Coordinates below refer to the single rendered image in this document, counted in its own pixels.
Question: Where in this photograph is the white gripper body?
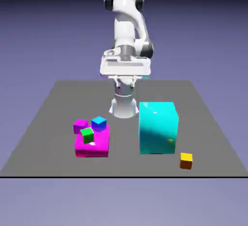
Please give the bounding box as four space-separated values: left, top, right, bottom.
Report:
99 56 152 80

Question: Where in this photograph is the small blue cube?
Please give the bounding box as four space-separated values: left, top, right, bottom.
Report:
91 116 108 133

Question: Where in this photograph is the small purple cube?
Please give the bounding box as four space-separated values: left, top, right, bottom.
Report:
73 119 89 135

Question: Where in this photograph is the small green cube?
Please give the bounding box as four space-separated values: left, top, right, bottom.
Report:
80 127 95 144

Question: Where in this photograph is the small yellow cube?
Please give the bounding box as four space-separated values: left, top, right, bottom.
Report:
179 152 193 170

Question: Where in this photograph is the large cyan box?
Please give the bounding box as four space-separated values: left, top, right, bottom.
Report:
139 102 179 155

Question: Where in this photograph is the large magenta box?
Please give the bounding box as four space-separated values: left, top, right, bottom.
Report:
74 124 110 158

